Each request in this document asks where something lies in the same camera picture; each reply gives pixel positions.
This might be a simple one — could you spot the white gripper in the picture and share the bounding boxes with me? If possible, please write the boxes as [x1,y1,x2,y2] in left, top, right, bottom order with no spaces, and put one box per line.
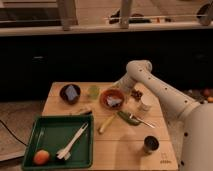
[114,74,136,93]

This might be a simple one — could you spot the grey-blue small towel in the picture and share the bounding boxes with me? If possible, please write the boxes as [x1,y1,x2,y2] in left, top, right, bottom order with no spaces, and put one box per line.
[107,96,122,107]

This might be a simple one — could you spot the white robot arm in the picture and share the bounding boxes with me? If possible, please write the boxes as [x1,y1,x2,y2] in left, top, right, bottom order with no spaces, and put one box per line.
[116,60,213,171]

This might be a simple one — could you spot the red bowl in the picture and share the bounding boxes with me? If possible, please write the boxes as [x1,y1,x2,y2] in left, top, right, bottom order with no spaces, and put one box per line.
[99,89,125,110]

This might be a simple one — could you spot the dark brown bowl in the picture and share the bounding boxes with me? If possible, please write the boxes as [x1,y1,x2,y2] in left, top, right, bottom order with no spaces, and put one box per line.
[60,84,81,104]

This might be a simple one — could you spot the brown grape cluster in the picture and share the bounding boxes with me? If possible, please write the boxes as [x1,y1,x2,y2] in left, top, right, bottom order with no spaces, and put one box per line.
[131,89,143,101]

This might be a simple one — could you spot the white cup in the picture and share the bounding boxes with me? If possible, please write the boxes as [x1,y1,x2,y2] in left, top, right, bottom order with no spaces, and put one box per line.
[138,96,152,111]

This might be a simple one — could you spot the green translucent cup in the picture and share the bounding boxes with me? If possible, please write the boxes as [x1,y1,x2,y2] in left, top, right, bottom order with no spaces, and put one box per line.
[88,85,100,100]

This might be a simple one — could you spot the yellow banana toy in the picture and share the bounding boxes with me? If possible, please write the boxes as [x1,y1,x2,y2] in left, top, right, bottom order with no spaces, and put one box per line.
[98,115,115,134]

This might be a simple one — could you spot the dark metal cup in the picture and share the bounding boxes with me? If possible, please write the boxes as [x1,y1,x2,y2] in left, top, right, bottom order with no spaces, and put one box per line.
[143,136,159,154]

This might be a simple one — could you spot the green plastic tray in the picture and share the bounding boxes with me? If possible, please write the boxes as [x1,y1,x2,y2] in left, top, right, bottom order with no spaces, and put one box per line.
[22,115,94,171]

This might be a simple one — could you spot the white plastic fork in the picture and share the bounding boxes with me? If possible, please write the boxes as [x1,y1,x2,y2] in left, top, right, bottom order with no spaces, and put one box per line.
[56,123,88,160]

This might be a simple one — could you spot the orange peach fruit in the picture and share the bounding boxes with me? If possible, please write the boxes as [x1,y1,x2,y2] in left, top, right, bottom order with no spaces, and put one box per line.
[33,150,50,165]

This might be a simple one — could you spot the black cable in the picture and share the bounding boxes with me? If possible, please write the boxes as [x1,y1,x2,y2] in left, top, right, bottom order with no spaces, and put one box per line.
[0,119,28,147]

